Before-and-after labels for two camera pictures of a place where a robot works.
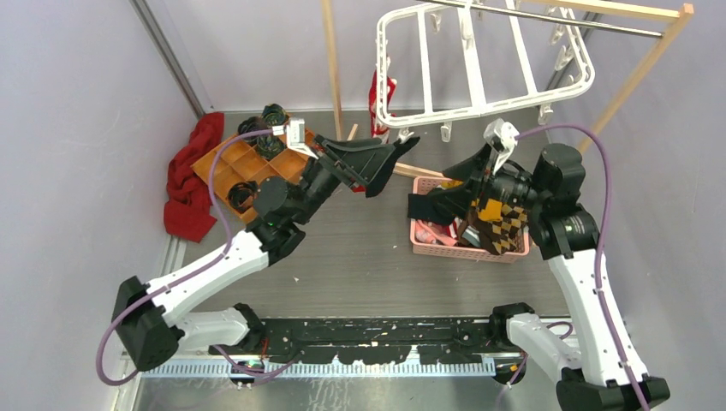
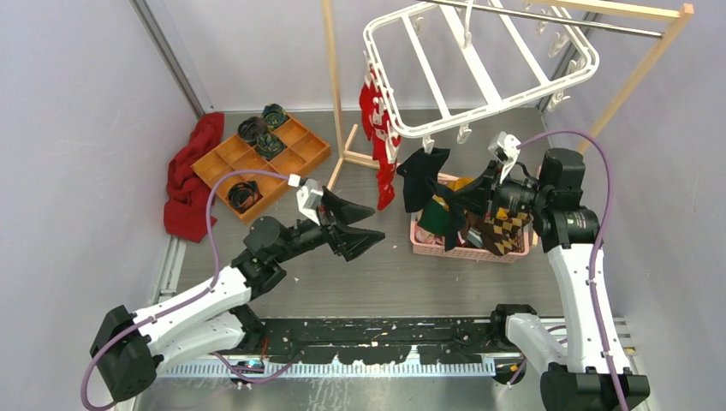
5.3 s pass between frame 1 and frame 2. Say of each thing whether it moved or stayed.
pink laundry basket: stayed
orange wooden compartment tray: stayed
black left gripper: moved
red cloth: stayed
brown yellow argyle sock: stayed
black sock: moved
